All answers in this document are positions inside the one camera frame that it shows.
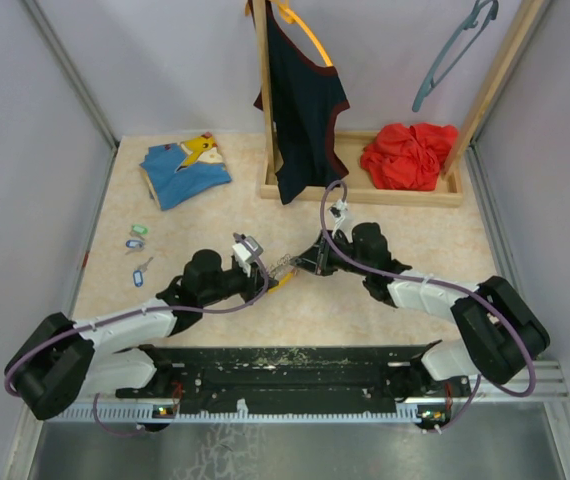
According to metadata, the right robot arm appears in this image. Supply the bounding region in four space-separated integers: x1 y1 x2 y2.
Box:
293 222 550 396

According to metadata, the dark navy tank top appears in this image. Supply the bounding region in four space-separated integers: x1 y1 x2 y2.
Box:
266 6 350 205

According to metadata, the metal key organizer ring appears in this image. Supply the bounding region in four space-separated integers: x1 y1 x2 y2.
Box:
264 253 302 294

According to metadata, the teal clothes hanger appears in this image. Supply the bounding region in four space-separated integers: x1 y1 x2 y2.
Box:
411 0 500 113

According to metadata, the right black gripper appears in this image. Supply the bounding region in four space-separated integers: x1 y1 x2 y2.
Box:
292 229 371 277

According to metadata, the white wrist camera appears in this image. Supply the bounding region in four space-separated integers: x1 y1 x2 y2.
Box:
329 200 353 233
232 233 263 270

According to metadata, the blue pikachu shirt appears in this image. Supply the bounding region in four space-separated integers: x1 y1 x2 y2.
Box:
140 132 232 211

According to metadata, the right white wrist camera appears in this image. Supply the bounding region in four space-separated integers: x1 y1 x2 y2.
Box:
329 200 353 233

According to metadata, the orange clothes hanger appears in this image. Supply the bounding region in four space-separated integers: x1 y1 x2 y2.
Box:
273 0 334 67

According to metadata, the green key tag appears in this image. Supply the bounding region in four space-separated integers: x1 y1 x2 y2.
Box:
130 224 148 236

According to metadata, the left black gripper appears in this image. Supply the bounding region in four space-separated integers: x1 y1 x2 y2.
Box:
200 261 279 306

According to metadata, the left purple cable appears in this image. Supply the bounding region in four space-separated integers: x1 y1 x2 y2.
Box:
3 232 271 439

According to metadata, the blue key tag upper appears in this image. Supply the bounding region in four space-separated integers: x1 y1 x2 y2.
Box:
125 239 145 249

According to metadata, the wooden clothes rack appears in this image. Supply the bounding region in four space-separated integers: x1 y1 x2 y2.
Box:
245 1 546 207

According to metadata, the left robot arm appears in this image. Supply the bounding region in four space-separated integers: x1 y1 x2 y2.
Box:
4 249 277 420

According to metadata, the blue key tag with key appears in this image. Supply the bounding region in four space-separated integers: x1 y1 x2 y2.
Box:
132 256 154 288

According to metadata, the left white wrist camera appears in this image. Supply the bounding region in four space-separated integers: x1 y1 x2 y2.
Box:
232 233 263 270

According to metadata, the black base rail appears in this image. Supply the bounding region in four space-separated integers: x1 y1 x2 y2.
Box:
116 346 471 415

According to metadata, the red crumpled cloth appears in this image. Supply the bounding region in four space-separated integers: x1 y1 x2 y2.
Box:
360 123 458 192

